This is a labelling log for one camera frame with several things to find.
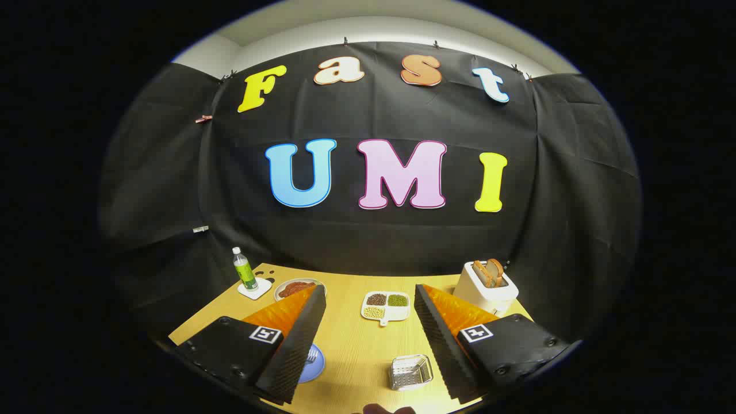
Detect white square coaster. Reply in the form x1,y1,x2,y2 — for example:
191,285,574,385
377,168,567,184
237,277,273,301

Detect brown meat piece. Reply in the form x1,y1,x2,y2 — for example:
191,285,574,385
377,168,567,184
279,281,317,298

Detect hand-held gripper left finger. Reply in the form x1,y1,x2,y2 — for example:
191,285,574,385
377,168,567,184
172,285,327,404

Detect oval white food plate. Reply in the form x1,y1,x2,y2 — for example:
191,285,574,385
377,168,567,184
274,278,327,302

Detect green label water bottle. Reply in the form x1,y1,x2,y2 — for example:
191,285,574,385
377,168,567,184
232,247,259,292

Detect blue round plate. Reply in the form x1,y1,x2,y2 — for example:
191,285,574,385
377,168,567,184
297,343,326,384

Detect white toaster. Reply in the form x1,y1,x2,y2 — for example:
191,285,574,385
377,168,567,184
453,262,519,316

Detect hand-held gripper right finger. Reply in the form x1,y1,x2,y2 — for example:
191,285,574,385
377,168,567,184
413,283,571,404

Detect white divided dish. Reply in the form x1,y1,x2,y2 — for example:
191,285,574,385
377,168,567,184
361,291,411,327

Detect square metal wire basket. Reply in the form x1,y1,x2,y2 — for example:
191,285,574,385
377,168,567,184
389,354,434,392

